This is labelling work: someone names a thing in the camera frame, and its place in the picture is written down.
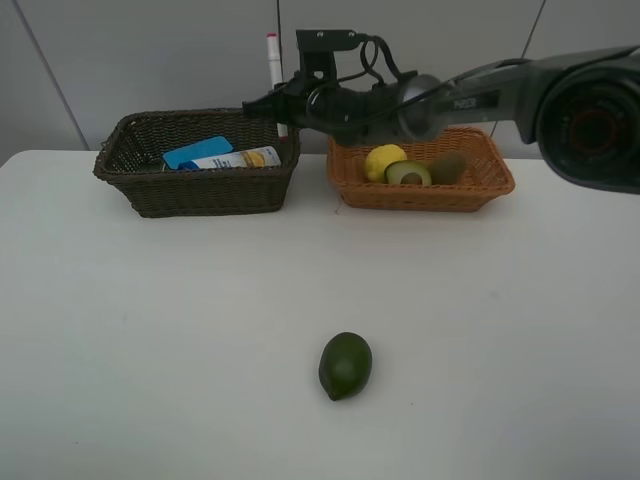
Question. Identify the white blue shampoo bottle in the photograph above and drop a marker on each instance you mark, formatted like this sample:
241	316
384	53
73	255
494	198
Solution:
261	157

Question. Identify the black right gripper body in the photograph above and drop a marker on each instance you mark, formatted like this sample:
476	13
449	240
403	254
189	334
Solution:
394	113

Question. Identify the orange wicker basket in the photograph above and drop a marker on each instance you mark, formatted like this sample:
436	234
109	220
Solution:
486	176

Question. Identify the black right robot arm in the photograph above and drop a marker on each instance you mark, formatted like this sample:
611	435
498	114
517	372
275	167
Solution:
581	109

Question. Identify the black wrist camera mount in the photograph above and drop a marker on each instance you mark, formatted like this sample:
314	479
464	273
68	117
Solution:
317	50

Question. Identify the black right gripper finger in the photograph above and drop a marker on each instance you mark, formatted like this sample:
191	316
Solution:
276	105

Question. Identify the yellow lemon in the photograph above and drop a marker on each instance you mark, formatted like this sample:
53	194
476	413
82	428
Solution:
379	159

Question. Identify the halved avocado with pit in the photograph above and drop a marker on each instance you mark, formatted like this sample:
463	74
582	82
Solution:
408	173

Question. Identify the brown kiwi fruit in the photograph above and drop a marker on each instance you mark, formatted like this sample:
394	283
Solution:
448	168

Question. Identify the white pink-tipped marker pen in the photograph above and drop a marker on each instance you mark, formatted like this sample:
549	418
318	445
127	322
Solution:
274	59

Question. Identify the dark brown wicker basket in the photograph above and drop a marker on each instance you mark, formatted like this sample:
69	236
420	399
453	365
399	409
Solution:
131	157

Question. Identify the dark green lime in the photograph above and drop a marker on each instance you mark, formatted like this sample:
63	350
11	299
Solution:
345	366

